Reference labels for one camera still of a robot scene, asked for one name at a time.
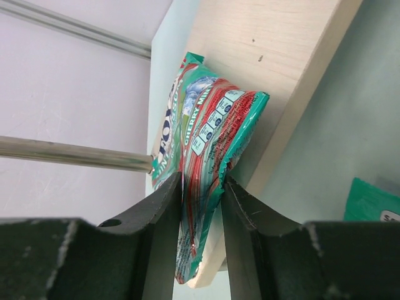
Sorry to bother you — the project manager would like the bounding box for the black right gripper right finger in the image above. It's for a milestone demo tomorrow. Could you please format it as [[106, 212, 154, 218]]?
[[221, 177, 399, 299]]

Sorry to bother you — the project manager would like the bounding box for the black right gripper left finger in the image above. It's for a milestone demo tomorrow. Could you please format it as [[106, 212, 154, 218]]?
[[1, 173, 182, 299]]

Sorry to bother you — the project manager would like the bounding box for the teal cherry mint candy bag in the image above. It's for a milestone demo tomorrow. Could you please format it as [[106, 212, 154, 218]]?
[[151, 52, 269, 284]]

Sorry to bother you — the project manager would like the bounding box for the teal candy bag back side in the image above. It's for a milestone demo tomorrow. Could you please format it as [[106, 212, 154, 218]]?
[[343, 177, 399, 222]]

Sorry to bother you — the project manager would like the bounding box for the light wooden two-tier shelf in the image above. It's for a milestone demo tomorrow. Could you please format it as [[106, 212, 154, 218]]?
[[1, 1, 361, 299]]

